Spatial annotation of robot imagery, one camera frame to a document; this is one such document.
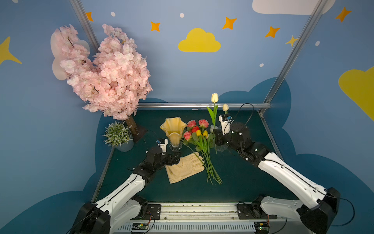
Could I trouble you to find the cream tulip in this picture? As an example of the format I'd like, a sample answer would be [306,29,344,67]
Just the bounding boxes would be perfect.
[222,104,229,114]

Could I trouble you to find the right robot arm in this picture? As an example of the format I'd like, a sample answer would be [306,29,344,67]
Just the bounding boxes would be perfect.
[213,122,340,234]

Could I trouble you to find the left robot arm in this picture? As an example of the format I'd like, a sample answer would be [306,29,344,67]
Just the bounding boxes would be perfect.
[67,146,181,234]

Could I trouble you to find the clear glass ribbon vase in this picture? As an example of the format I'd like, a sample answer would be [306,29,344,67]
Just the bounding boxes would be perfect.
[213,126,231,152]

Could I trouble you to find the dark metal tree base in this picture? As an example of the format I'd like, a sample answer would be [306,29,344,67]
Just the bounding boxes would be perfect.
[125,116,147,143]

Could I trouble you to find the beige work glove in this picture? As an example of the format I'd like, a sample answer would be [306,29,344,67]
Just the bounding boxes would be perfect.
[166,152,205,184]

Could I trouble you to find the yellow fluted glass vase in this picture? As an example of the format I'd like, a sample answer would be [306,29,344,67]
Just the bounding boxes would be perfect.
[160,117,187,152]

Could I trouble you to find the small green potted plant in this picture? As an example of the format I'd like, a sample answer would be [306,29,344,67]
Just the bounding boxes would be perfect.
[103,122,134,152]

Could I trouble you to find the red rose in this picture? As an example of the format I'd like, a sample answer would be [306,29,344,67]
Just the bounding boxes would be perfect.
[191,126,201,135]

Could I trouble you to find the pink rose back left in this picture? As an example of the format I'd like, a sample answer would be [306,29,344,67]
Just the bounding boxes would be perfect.
[187,120,197,128]

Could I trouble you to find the left green circuit board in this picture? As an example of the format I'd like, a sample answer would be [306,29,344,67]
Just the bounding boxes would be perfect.
[131,223,149,232]

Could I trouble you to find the green circuit board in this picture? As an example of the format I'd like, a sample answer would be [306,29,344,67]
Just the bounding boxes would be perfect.
[131,223,149,232]
[254,222,270,234]

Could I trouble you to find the pink cherry blossom tree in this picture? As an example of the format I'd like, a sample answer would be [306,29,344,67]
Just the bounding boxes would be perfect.
[51,24,152,121]

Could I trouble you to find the right green circuit board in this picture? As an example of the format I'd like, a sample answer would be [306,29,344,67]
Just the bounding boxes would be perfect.
[254,222,270,234]

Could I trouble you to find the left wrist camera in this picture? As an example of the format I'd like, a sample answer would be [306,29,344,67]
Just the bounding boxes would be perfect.
[156,138,168,152]

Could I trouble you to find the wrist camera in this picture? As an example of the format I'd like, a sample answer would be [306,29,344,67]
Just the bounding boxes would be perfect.
[219,114,233,135]
[156,138,168,152]

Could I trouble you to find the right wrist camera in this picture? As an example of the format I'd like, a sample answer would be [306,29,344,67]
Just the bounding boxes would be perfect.
[219,114,233,135]

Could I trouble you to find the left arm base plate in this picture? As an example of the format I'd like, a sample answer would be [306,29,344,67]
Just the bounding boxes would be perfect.
[131,204,162,220]

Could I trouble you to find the aluminium mounting rail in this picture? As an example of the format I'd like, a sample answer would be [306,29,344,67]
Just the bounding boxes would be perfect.
[72,201,325,234]

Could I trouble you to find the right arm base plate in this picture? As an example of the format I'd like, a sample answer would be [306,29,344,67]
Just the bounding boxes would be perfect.
[237,202,278,220]

